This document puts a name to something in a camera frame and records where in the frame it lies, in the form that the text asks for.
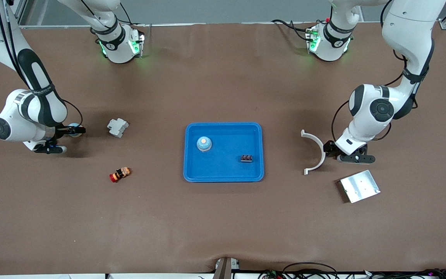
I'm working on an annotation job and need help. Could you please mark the black cable bundle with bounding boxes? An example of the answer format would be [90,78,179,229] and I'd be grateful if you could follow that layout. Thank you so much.
[258,262,446,279]

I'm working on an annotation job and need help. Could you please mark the white circuit breaker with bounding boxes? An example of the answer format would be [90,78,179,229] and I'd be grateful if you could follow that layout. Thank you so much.
[107,118,130,138]

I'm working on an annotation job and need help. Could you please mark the silver metal plate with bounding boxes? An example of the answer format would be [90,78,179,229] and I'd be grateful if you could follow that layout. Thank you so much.
[339,170,381,203]

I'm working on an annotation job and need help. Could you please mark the white curved plastic bracket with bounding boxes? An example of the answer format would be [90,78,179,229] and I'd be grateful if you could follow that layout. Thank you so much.
[300,130,326,176]

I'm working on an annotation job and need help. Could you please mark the black left camera mounting plate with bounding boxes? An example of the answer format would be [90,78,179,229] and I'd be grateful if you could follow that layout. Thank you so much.
[338,154,376,164]

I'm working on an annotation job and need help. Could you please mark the red and orange button switch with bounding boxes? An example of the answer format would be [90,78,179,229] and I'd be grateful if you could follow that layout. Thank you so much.
[109,167,131,183]

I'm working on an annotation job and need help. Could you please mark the black right camera mounting plate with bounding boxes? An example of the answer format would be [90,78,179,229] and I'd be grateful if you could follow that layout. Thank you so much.
[33,144,68,155]

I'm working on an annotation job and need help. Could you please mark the blue plastic tray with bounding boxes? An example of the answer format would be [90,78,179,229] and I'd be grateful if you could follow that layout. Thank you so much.
[183,122,265,183]

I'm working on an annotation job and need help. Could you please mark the black base cables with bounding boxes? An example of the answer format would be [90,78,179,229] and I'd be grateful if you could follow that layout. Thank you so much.
[271,19,313,41]

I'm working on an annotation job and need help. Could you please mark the black camera mounting plate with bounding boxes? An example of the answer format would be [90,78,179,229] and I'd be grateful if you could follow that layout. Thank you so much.
[33,144,68,155]
[338,154,376,164]

